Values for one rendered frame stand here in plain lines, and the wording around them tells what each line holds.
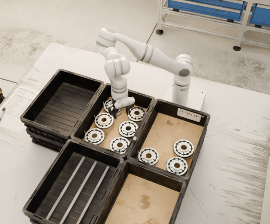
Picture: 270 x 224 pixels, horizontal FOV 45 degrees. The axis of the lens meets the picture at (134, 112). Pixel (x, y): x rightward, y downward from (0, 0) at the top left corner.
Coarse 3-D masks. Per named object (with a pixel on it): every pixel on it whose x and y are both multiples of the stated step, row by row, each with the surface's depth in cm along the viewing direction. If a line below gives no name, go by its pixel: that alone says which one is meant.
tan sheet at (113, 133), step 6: (102, 108) 181; (144, 108) 180; (120, 114) 178; (126, 114) 178; (114, 120) 176; (120, 120) 176; (126, 120) 176; (114, 126) 173; (108, 132) 171; (114, 132) 171; (84, 138) 169; (108, 138) 169; (114, 138) 169; (108, 144) 166
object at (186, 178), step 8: (176, 104) 169; (200, 112) 165; (208, 120) 162; (200, 136) 156; (200, 144) 153; (128, 152) 152; (136, 160) 149; (192, 160) 148; (160, 168) 146; (192, 168) 148; (176, 176) 143
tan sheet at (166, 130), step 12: (156, 120) 175; (168, 120) 175; (180, 120) 175; (156, 132) 170; (168, 132) 170; (180, 132) 170; (192, 132) 170; (144, 144) 166; (156, 144) 166; (168, 144) 166; (168, 156) 161; (192, 156) 161
